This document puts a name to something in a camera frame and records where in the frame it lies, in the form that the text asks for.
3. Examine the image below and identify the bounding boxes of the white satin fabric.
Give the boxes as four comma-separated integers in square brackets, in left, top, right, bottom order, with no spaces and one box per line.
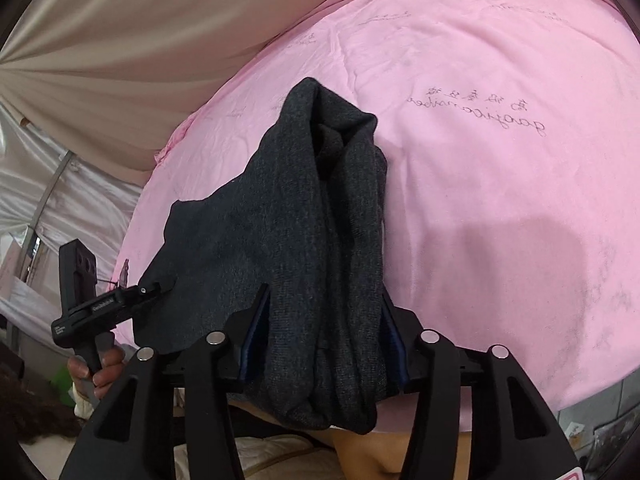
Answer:
[1,108,141,349]

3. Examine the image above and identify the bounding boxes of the dark grey pants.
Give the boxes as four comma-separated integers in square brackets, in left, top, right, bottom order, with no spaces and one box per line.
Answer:
[132,78,387,434]

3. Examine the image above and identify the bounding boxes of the beige curtain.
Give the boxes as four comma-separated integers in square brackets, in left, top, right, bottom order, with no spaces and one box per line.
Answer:
[0,0,461,188]

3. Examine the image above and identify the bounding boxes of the pink bed sheet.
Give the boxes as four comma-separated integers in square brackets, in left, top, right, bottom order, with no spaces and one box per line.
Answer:
[116,0,639,410]

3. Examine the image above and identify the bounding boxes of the person's left hand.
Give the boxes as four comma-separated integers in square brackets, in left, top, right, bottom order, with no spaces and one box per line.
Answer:
[67,342,127,401]

